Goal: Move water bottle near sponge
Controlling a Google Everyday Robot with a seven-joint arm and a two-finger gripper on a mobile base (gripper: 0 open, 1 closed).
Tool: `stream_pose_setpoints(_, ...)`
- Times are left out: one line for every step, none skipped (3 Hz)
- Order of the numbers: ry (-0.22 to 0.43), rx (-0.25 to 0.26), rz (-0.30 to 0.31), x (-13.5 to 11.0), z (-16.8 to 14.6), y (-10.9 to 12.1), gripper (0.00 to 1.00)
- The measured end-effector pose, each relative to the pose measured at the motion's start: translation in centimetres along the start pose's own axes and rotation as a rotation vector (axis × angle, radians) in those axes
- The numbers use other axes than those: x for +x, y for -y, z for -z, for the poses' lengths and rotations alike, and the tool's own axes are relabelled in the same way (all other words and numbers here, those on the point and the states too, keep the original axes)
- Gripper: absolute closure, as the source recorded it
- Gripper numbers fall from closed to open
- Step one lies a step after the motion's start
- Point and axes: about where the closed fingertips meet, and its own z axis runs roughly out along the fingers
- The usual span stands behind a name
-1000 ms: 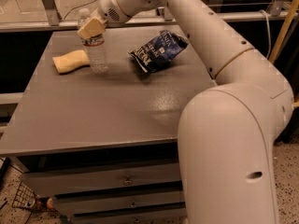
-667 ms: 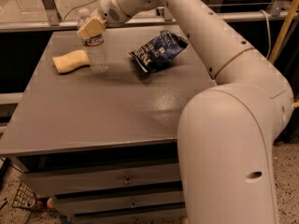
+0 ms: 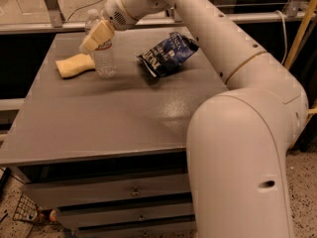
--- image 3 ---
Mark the top drawer front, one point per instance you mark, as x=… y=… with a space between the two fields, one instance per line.
x=86 y=191

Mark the grey drawer cabinet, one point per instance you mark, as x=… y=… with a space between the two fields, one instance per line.
x=126 y=127

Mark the yellow sponge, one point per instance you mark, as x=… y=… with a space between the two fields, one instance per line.
x=75 y=65

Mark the drawer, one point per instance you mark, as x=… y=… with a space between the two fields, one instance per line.
x=144 y=230
x=124 y=213
x=86 y=191

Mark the blue chip bag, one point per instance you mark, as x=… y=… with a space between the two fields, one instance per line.
x=167 y=56

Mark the clear plastic water bottle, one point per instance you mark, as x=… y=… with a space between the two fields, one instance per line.
x=103 y=57

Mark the yellow metal stand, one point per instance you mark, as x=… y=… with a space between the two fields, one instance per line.
x=295 y=61

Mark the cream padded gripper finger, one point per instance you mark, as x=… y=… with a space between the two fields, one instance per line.
x=99 y=32

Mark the wire mesh basket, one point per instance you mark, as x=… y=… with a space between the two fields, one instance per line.
x=26 y=210

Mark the metal railing frame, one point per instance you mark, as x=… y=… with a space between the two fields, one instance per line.
x=39 y=20

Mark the middle drawer front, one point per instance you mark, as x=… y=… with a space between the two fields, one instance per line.
x=124 y=213

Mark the bottom drawer front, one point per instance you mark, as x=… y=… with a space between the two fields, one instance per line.
x=144 y=230

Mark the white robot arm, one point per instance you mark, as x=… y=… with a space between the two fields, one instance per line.
x=237 y=140

